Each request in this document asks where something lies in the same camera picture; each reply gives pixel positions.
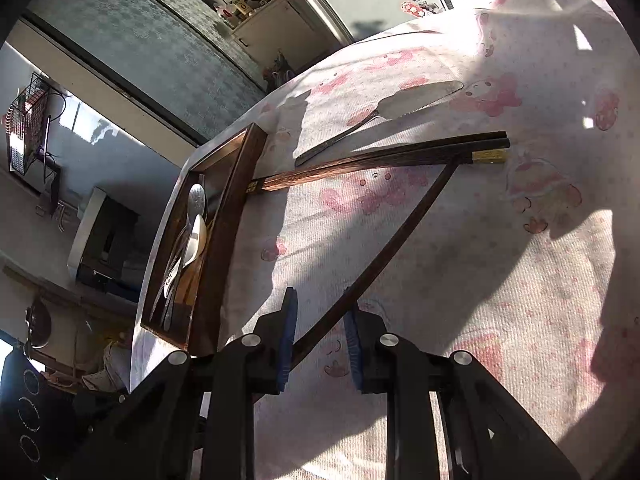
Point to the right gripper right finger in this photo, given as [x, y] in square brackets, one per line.
[447, 416]

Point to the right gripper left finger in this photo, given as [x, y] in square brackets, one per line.
[187, 404]

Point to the small metal spoon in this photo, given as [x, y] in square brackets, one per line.
[170, 282]

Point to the dark wooden chopstick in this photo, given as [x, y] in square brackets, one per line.
[476, 148]
[302, 347]

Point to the metal cake server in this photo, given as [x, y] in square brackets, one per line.
[401, 103]

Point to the silver fork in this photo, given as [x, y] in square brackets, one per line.
[170, 263]

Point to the white ceramic spoon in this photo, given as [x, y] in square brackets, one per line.
[197, 240]

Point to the white kitchen cabinet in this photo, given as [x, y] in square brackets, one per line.
[287, 27]

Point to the white sink basin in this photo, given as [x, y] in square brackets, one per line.
[83, 232]

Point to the pink patterned tablecloth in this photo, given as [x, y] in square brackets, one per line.
[532, 266]

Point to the dark wooden tray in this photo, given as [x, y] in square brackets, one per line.
[185, 279]

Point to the patterned sliding door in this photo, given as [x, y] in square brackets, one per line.
[176, 58]

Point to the wire wall shelf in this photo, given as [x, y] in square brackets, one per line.
[24, 124]

